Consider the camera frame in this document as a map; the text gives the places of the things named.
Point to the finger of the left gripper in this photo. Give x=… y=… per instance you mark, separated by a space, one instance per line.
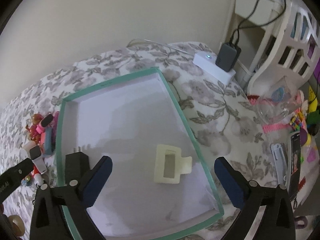
x=11 y=178

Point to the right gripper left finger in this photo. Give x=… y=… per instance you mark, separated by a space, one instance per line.
x=60 y=212

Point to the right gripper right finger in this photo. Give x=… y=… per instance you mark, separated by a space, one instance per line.
x=248 y=196

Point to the black power adapter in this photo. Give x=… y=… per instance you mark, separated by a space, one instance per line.
x=76 y=165

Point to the red white small bottle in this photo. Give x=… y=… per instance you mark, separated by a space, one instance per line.
x=33 y=178

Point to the brown pink puppy figurine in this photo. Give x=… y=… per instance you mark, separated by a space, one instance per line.
x=32 y=133

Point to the magenta translucent lighter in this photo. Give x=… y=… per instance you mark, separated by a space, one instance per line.
x=55 y=119

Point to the cream plastic hair claw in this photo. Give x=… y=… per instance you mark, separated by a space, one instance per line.
x=170 y=165

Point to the pink kids watch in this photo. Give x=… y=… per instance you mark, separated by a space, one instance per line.
x=41 y=126

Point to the tape roll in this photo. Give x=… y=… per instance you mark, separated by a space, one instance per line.
x=17 y=225

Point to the grey folding phone stand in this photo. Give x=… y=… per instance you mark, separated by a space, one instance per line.
x=280 y=161

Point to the teal shallow cardboard tray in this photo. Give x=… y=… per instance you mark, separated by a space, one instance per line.
x=126 y=118

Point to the black smartphone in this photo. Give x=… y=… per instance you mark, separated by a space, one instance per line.
x=294 y=164

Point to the colourful toy pile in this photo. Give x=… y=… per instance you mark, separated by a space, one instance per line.
x=305 y=120

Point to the pink crochet mat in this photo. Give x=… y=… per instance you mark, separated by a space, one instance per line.
x=282 y=125

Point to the floral grey white blanket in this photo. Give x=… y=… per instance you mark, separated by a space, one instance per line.
x=221 y=116

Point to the clear glass cup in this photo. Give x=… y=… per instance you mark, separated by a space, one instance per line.
x=278 y=102

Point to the white power strip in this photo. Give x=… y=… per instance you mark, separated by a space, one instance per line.
x=206 y=61

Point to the dark grey power bank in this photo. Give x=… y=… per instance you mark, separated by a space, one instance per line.
x=227 y=56

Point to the white wooden shelf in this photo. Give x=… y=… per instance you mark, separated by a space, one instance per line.
x=253 y=24

